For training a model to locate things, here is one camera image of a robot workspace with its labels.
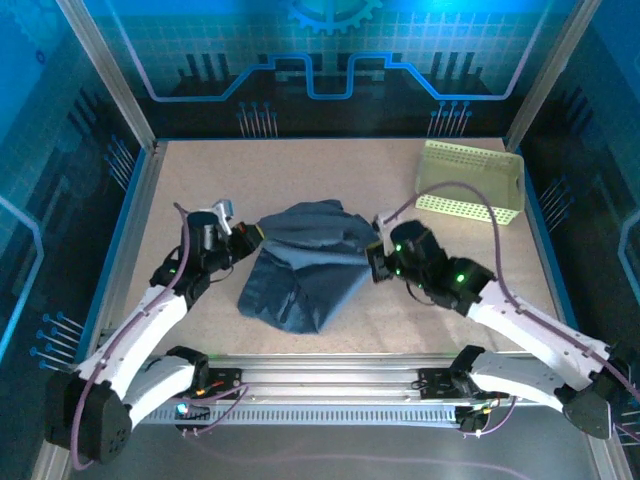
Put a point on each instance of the grey metal shelf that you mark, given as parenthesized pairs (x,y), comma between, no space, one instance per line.
(320,450)

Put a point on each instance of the aluminium frame post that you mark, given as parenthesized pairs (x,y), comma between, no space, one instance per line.
(111,75)
(545,85)

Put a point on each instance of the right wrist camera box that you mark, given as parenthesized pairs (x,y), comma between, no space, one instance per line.
(384,222)

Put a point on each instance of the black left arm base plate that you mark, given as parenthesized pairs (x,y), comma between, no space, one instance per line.
(227,385)

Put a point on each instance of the blue t-shirt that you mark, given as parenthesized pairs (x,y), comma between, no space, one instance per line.
(310,270)

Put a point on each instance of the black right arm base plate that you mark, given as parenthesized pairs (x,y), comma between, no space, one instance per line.
(432,385)

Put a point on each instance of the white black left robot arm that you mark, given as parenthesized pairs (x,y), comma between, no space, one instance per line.
(145,320)

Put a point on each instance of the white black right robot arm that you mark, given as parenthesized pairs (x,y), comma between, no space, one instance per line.
(530,325)

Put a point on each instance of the small black electronics module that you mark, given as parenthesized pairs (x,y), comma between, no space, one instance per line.
(192,412)
(472,422)

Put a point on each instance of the pale yellow perforated basket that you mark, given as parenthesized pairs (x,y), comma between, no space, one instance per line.
(470,170)

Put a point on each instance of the aluminium extrusion beam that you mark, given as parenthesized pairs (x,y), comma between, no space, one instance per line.
(325,375)

